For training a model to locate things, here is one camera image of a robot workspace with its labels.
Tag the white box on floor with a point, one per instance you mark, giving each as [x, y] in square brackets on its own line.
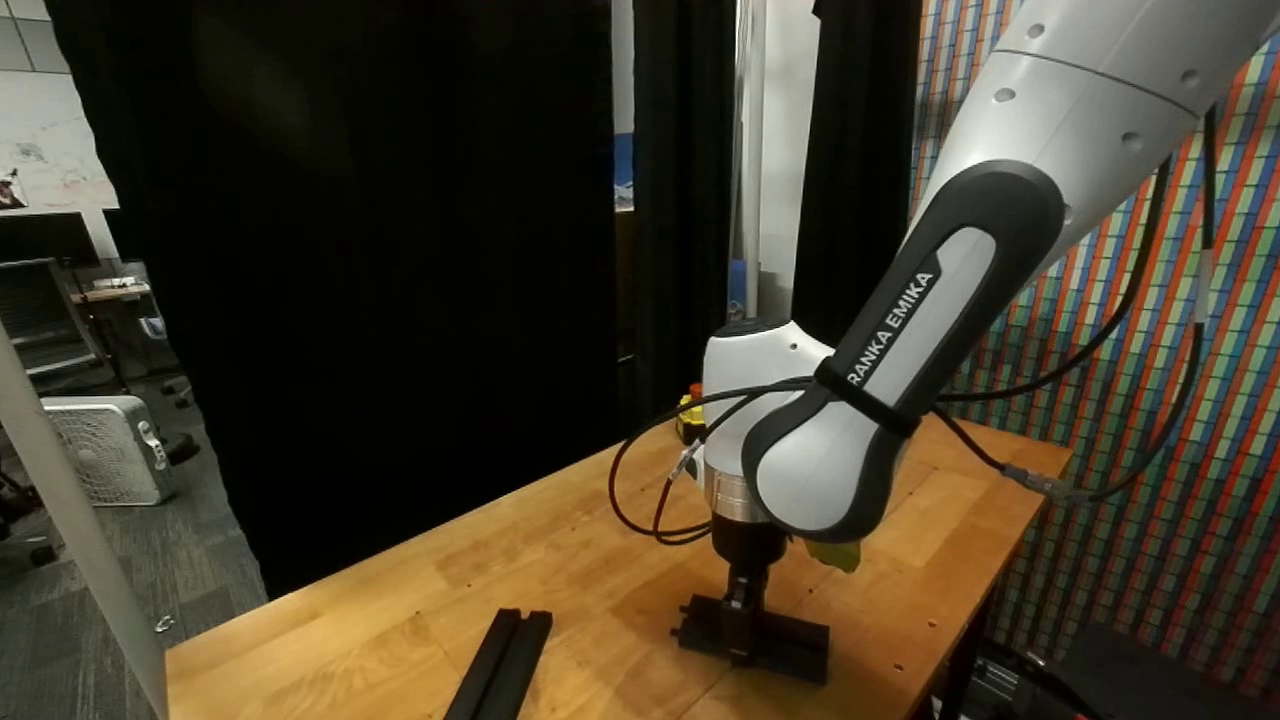
[114, 449]

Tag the black curtain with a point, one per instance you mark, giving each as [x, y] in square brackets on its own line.
[383, 245]

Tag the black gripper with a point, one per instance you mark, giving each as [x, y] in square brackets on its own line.
[751, 555]

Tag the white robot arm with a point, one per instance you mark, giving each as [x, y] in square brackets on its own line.
[1066, 116]

